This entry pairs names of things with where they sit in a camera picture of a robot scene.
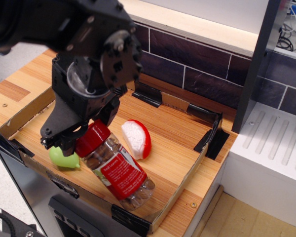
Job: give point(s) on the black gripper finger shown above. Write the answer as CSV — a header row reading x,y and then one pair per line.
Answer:
x,y
67,146
109,111

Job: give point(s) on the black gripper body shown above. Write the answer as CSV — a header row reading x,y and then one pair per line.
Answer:
x,y
80,95

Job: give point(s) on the basil bottle red lid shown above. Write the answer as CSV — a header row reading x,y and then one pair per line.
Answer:
x,y
102,152

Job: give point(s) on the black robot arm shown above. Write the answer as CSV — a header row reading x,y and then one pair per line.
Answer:
x,y
97,55

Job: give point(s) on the cardboard fence with black tape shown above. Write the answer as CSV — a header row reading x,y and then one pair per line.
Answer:
x,y
181,131

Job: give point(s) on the green plastic pear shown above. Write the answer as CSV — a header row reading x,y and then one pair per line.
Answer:
x,y
57,158

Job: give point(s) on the red white apple slice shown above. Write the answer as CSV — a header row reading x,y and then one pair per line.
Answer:
x,y
137,138

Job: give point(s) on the black oven control panel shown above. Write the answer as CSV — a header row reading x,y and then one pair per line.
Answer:
x,y
75,221

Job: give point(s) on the white grooved drainer board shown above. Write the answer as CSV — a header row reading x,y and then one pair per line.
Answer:
x,y
268,138

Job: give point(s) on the dark grey vertical post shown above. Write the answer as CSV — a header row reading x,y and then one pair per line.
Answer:
x,y
274,17

